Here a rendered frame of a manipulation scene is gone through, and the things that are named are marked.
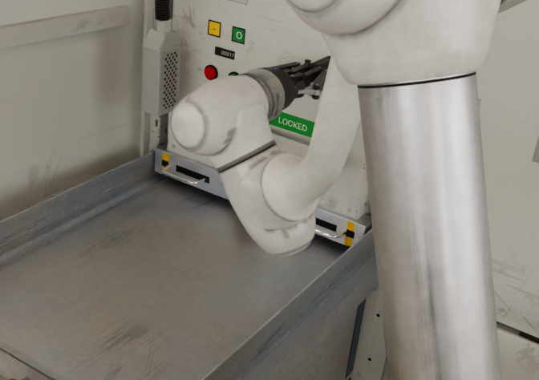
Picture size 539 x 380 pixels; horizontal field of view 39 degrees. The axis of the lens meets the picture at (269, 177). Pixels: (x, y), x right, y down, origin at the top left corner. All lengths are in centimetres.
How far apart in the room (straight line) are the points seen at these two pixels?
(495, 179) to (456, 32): 85
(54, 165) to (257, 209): 71
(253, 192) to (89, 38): 69
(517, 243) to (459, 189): 84
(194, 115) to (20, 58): 57
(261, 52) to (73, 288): 58
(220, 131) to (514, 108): 54
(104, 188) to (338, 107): 84
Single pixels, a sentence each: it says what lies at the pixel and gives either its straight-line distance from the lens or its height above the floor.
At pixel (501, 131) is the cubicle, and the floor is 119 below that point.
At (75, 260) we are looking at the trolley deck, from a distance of 152.
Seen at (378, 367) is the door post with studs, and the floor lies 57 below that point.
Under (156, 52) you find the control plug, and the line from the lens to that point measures 158.
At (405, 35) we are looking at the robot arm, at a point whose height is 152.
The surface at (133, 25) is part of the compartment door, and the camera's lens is 177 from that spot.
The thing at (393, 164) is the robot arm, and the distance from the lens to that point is 64.
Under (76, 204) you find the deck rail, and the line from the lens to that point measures 165.
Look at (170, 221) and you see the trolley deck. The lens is 165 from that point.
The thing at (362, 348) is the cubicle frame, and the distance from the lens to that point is 175.
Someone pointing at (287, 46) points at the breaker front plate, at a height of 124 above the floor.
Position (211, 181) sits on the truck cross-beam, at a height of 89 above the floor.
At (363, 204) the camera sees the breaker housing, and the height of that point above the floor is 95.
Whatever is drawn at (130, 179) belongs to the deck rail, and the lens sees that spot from 176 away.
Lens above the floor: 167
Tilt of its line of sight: 26 degrees down
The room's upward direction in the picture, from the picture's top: 6 degrees clockwise
